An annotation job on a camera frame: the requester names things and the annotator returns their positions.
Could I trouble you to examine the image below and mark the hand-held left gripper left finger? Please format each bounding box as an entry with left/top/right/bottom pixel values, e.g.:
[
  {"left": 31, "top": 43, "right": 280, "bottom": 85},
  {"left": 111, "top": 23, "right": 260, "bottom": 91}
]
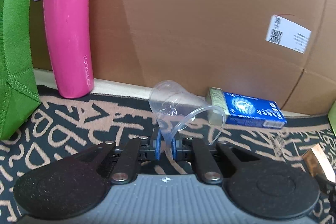
[{"left": 67, "top": 128, "right": 161, "bottom": 186}]

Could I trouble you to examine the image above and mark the blue flat box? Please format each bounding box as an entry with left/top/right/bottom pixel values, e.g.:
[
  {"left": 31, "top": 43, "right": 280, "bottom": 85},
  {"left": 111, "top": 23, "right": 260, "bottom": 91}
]
[{"left": 223, "top": 91, "right": 288, "bottom": 128}]

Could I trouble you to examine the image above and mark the olive small box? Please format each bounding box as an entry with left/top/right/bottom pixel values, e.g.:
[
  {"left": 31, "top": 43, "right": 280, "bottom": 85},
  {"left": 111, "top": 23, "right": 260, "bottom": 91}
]
[{"left": 205, "top": 86, "right": 227, "bottom": 115}]

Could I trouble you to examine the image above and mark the large brown cardboard sheet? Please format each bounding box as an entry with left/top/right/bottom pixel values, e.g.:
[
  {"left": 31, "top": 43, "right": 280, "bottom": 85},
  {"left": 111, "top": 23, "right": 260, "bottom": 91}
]
[{"left": 30, "top": 0, "right": 336, "bottom": 111}]

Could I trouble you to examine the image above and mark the light green cardboard box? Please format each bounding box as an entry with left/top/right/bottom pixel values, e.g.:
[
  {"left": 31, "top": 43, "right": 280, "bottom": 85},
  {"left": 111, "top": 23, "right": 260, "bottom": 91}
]
[{"left": 327, "top": 106, "right": 336, "bottom": 135}]

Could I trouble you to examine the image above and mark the pink thermos bottle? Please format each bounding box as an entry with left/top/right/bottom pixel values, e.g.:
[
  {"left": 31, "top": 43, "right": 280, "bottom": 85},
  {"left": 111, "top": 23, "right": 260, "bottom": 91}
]
[{"left": 33, "top": 0, "right": 91, "bottom": 99}]

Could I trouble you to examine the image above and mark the clear plastic cup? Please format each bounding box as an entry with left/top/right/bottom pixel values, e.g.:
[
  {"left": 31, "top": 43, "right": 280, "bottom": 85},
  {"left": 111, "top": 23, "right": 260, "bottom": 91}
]
[{"left": 148, "top": 80, "right": 226, "bottom": 155}]

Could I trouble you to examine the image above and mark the copper brown box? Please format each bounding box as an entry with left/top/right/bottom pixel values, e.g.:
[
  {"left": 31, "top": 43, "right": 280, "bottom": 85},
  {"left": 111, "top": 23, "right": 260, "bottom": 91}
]
[{"left": 302, "top": 143, "right": 336, "bottom": 185}]

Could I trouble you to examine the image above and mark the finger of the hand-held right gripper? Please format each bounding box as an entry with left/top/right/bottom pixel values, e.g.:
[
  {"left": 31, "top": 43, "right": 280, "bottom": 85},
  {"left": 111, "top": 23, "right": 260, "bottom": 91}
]
[{"left": 318, "top": 175, "right": 336, "bottom": 197}]

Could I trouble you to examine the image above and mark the black patterned mat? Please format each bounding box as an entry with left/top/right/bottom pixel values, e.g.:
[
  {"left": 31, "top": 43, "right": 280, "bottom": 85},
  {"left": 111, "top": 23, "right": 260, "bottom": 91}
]
[{"left": 0, "top": 85, "right": 336, "bottom": 224}]

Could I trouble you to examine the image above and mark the white shipping label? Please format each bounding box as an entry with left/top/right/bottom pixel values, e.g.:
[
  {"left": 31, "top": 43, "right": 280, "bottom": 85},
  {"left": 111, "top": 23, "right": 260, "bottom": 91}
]
[{"left": 266, "top": 15, "right": 312, "bottom": 52}]

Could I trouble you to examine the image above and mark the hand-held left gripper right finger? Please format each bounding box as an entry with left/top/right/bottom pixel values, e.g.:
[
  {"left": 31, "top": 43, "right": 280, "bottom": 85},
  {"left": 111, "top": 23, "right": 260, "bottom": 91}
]
[{"left": 171, "top": 132, "right": 263, "bottom": 185}]

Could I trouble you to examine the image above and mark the green tote bag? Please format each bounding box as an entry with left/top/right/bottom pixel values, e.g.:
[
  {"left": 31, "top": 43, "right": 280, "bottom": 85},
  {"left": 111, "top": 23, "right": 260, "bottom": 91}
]
[{"left": 0, "top": 0, "right": 41, "bottom": 140}]

